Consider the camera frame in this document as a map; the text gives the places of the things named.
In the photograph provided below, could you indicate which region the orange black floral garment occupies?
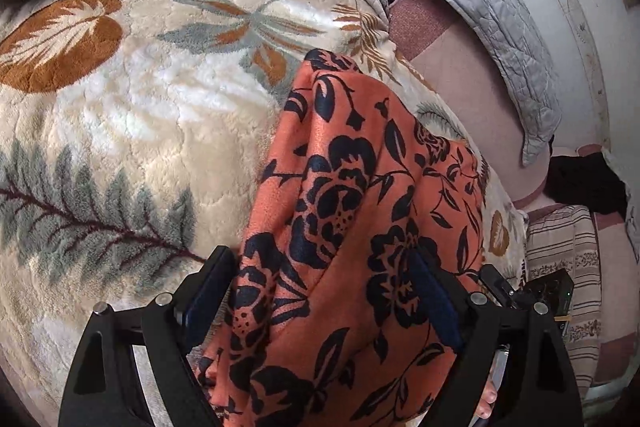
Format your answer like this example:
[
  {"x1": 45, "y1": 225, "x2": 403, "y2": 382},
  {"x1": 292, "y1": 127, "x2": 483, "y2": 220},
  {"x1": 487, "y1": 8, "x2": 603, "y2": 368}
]
[{"x1": 196, "y1": 49, "x2": 483, "y2": 426}]

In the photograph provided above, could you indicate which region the person's right hand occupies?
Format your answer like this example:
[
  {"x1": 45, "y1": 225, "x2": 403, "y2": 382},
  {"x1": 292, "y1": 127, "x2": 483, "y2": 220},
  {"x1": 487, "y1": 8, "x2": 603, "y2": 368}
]
[{"x1": 474, "y1": 381, "x2": 498, "y2": 419}]

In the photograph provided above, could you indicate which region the striped floral sofa cushion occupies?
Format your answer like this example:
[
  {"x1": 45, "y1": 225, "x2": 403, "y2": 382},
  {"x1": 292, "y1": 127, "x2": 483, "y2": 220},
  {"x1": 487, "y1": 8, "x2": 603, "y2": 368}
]
[{"x1": 526, "y1": 204, "x2": 602, "y2": 395}]

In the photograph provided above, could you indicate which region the black garment on sofa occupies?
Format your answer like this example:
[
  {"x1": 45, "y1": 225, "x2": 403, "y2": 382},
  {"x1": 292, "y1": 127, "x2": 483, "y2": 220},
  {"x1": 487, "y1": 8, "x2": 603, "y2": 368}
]
[{"x1": 542, "y1": 145, "x2": 626, "y2": 219}]

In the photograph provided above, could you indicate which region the leaf pattern cream blanket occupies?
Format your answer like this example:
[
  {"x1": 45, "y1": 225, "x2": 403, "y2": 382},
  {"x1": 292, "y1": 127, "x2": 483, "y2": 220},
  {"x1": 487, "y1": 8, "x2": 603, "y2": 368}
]
[{"x1": 0, "y1": 0, "x2": 532, "y2": 427}]

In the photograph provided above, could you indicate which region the pink sofa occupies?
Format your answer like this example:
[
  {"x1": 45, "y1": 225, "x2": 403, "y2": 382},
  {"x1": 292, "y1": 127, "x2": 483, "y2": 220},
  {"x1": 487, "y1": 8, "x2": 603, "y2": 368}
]
[{"x1": 390, "y1": 0, "x2": 639, "y2": 386}]

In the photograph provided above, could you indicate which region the grey quilted pillow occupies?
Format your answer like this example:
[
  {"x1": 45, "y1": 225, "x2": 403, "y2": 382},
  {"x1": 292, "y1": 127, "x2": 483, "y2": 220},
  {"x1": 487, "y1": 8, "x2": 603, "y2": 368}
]
[{"x1": 445, "y1": 0, "x2": 562, "y2": 167}]

